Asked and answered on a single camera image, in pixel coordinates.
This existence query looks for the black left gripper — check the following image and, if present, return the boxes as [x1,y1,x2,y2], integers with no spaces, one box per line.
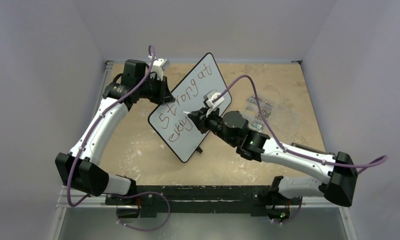
[136,74,174,105]

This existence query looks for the white whiteboard black frame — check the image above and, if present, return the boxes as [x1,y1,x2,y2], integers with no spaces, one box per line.
[148,52,227,163]

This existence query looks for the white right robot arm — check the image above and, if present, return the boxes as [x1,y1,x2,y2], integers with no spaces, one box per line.
[187,107,359,207]

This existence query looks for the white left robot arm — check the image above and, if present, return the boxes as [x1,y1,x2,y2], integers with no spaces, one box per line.
[55,58,175,205]

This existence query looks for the clear plastic screw box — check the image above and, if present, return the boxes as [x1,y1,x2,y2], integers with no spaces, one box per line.
[241,95,301,143]

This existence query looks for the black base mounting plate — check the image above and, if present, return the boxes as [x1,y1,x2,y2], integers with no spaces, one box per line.
[105,185,301,218]

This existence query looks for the black metal clamp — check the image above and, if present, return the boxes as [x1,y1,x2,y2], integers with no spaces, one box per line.
[289,142,335,158]

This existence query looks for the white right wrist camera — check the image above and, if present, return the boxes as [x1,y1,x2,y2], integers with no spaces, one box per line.
[203,89,225,117]

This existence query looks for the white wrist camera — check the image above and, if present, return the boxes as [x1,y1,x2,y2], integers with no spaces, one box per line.
[150,58,171,81]
[203,89,225,117]

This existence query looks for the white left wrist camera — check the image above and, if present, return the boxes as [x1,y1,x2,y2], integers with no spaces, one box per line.
[150,58,171,81]

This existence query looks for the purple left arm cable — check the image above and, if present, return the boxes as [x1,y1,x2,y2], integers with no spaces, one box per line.
[66,44,170,232]

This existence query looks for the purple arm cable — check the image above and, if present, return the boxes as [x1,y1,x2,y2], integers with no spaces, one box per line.
[66,44,170,232]
[213,74,389,225]

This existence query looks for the aluminium extrusion rail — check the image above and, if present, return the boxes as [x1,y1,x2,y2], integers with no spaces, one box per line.
[56,186,107,208]

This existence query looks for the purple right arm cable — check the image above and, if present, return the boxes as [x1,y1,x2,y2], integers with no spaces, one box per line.
[213,74,389,225]

